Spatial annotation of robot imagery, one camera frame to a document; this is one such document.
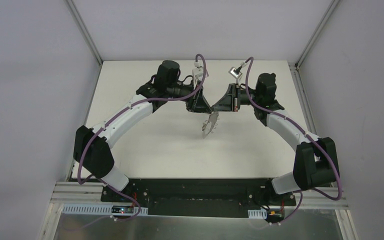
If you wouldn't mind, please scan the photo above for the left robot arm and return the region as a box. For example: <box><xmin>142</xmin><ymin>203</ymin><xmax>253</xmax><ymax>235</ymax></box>
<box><xmin>73</xmin><ymin>60</ymin><xmax>209</xmax><ymax>203</ymax></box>

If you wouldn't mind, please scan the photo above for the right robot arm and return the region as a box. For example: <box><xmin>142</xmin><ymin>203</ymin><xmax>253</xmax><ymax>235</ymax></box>
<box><xmin>211</xmin><ymin>73</ymin><xmax>340</xmax><ymax>205</ymax></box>

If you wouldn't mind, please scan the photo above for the right controller board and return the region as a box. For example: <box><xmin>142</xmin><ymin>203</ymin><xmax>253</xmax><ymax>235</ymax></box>
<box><xmin>266</xmin><ymin>211</ymin><xmax>284</xmax><ymax>222</ymax></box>

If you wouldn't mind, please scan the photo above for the controller board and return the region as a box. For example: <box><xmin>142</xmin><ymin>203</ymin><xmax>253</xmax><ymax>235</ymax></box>
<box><xmin>266</xmin><ymin>211</ymin><xmax>284</xmax><ymax>222</ymax></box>
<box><xmin>111</xmin><ymin>205</ymin><xmax>135</xmax><ymax>215</ymax></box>

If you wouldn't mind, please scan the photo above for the left controller board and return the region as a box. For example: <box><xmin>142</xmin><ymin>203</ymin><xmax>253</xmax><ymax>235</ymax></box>
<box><xmin>111</xmin><ymin>205</ymin><xmax>135</xmax><ymax>215</ymax></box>

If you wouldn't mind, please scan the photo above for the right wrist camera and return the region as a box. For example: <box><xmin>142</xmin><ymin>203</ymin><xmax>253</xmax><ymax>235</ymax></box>
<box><xmin>228</xmin><ymin>65</ymin><xmax>243</xmax><ymax>84</ymax></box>

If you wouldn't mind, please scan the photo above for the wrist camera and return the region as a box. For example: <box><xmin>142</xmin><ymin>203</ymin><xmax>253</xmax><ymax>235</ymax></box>
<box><xmin>192</xmin><ymin>62</ymin><xmax>209</xmax><ymax>85</ymax></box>
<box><xmin>228</xmin><ymin>65</ymin><xmax>243</xmax><ymax>84</ymax></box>

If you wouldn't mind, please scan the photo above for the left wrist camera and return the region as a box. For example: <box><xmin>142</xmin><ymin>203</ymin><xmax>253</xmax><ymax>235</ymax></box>
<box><xmin>192</xmin><ymin>62</ymin><xmax>209</xmax><ymax>85</ymax></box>

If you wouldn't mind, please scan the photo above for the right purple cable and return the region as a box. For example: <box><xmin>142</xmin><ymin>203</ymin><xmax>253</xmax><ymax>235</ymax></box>
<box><xmin>243</xmin><ymin>56</ymin><xmax>344</xmax><ymax>229</ymax></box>

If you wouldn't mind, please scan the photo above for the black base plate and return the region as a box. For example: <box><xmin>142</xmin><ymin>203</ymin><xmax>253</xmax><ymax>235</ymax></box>
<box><xmin>100</xmin><ymin>178</ymin><xmax>296</xmax><ymax>218</ymax></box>

